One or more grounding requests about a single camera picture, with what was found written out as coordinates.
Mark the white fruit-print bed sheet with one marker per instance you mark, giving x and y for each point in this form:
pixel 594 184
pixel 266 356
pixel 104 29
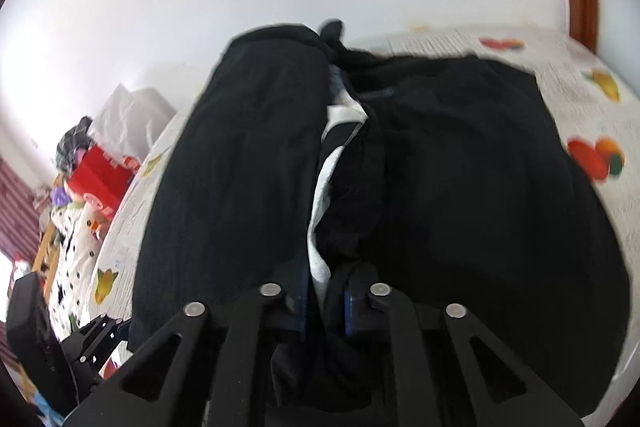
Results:
pixel 575 67

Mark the red cardboard box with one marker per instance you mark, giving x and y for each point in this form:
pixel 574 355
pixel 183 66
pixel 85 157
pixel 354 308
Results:
pixel 100 182

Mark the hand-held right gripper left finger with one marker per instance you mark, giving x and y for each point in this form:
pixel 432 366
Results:
pixel 302 303

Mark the white plastic bag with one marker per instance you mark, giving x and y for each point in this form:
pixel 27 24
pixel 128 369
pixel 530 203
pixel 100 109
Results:
pixel 132 117

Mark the white black-dotted cloth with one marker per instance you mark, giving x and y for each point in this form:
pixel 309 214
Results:
pixel 75 257

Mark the black garment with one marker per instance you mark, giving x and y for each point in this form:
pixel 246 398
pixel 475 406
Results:
pixel 240 157

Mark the red striped curtain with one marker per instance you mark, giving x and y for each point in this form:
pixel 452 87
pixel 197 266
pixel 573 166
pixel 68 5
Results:
pixel 17 202

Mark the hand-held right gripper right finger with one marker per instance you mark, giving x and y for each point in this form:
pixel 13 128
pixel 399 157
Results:
pixel 351 309

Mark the dark plaid cloth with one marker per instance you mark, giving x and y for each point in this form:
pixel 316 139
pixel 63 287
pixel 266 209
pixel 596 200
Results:
pixel 72 142

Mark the white garment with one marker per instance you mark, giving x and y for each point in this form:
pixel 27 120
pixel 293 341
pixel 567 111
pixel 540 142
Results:
pixel 320 257

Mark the wooden chair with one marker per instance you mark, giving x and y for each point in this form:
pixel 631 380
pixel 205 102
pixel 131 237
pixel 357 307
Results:
pixel 44 257

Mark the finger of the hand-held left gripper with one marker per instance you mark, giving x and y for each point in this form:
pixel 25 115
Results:
pixel 95 364
pixel 97 328

